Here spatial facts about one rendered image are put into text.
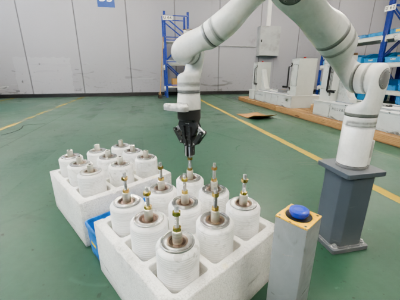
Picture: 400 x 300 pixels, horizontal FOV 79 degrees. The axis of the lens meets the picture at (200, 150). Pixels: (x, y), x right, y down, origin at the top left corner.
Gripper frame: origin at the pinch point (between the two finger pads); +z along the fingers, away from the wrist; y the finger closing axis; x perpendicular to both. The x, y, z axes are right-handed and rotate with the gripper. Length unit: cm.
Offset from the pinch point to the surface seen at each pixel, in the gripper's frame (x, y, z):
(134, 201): 22.3, 1.9, 9.8
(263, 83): -412, 157, -6
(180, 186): 4.7, 0.5, 11.6
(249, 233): 6.8, -26.7, 16.7
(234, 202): 5.5, -21.0, 9.8
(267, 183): -63, -4, 35
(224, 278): 21.2, -28.1, 19.7
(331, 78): -277, 11, -19
